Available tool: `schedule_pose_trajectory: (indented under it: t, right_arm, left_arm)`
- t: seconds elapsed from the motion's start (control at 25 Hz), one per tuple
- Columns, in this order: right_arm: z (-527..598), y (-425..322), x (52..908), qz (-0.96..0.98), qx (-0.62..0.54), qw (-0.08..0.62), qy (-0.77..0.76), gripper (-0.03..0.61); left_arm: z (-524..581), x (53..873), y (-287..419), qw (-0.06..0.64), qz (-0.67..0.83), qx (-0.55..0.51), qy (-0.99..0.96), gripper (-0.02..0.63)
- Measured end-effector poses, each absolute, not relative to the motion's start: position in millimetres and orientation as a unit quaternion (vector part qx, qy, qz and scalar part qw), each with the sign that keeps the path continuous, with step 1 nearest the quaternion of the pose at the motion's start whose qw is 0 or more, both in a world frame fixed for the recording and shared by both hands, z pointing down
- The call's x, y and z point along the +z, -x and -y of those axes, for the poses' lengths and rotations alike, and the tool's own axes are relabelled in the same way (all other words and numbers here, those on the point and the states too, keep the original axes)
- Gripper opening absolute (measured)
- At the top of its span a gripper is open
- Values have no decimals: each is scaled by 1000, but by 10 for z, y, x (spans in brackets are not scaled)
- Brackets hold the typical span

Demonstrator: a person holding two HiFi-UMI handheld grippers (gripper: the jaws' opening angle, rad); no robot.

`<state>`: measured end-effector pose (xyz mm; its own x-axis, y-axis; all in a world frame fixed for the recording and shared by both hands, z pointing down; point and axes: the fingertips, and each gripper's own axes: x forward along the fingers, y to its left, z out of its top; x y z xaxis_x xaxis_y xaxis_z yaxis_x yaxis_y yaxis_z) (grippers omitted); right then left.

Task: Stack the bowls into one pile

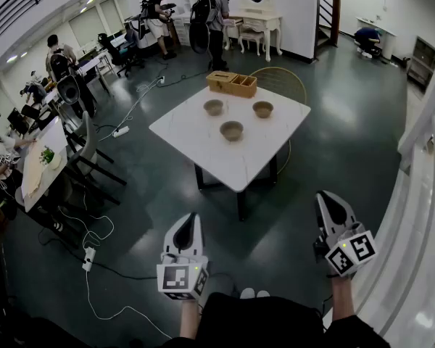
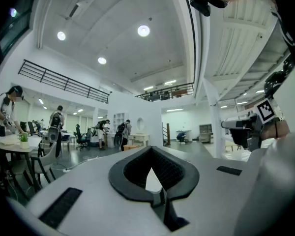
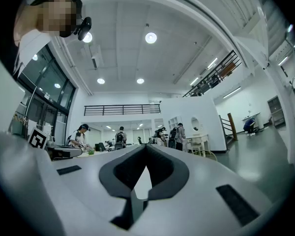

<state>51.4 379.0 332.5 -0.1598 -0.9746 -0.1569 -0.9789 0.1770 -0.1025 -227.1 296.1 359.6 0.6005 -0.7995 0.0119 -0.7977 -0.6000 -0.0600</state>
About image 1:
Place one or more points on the grey glass-door cabinet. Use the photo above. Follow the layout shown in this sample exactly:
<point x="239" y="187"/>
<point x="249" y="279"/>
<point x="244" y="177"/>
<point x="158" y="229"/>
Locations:
<point x="423" y="60"/>

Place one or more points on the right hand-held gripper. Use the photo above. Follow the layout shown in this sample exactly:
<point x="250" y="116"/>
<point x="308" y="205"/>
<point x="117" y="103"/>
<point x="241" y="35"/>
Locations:
<point x="348" y="254"/>

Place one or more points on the black balcony railing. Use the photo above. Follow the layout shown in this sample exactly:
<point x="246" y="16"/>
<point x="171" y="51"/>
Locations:
<point x="18" y="2"/>

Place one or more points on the person's black clothing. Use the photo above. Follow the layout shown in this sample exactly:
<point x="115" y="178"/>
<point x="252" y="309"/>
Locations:
<point x="261" y="321"/>

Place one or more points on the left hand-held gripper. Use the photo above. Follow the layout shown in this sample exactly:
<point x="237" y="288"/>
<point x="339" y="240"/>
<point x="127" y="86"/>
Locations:
<point x="181" y="279"/>

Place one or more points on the person's white shoe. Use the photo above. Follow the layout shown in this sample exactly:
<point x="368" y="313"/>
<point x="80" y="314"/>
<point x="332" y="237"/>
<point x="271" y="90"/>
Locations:
<point x="263" y="294"/>
<point x="247" y="293"/>

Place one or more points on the white ornate vanity desk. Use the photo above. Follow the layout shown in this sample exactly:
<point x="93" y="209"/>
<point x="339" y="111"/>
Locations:
<point x="261" y="18"/>

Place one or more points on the black office chair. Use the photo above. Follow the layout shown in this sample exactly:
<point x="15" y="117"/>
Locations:
<point x="117" y="51"/>

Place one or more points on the white power strip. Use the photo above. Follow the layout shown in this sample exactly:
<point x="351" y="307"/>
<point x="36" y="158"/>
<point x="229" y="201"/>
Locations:
<point x="88" y="259"/>
<point x="120" y="132"/>
<point x="161" y="80"/>

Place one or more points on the beige ceramic bowl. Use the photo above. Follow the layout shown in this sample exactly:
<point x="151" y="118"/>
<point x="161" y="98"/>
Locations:
<point x="231" y="131"/>
<point x="262" y="109"/>
<point x="213" y="108"/>

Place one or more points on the woven wicker basket box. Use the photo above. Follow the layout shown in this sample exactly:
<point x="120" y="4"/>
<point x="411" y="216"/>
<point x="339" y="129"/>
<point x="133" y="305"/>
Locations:
<point x="224" y="82"/>

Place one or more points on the white side table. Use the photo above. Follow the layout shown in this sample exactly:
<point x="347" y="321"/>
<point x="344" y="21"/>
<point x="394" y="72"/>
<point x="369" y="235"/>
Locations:
<point x="56" y="136"/>

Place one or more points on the white marble table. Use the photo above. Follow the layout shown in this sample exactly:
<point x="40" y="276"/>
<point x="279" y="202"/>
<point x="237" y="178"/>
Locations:
<point x="241" y="205"/>

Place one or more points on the wooden staircase with black rail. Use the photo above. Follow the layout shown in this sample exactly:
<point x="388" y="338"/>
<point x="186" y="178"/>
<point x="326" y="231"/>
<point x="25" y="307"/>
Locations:
<point x="328" y="20"/>

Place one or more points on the person's right forearm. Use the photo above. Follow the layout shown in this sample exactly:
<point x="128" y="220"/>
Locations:
<point x="342" y="297"/>

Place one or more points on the person's left forearm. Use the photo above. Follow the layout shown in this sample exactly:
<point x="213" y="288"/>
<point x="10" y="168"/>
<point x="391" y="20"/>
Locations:
<point x="189" y="319"/>

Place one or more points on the white ornate stool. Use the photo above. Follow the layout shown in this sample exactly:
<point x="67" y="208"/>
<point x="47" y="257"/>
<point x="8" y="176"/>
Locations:
<point x="252" y="36"/>

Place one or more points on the grey dining chair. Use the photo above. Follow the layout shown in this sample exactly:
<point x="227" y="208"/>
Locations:
<point x="86" y="136"/>

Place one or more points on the green potted plant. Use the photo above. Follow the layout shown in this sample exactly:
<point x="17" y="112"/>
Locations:
<point x="48" y="155"/>

